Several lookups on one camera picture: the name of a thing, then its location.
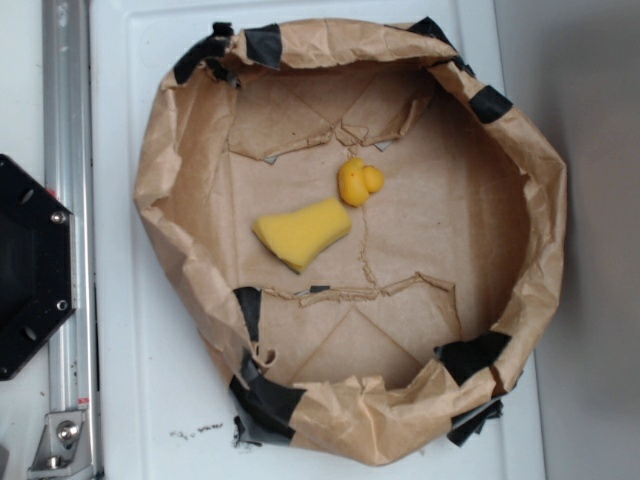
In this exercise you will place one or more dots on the yellow sponge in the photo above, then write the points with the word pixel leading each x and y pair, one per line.
pixel 298 237

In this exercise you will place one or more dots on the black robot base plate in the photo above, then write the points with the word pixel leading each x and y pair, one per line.
pixel 37 276

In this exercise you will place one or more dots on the aluminium extrusion rail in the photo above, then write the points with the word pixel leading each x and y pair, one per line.
pixel 73 349

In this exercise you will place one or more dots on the brown paper bag bin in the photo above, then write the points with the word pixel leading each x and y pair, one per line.
pixel 416 323

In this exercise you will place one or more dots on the metal corner bracket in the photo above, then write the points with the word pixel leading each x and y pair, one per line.
pixel 64 448

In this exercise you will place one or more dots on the yellow rubber duck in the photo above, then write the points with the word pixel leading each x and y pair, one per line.
pixel 357 181

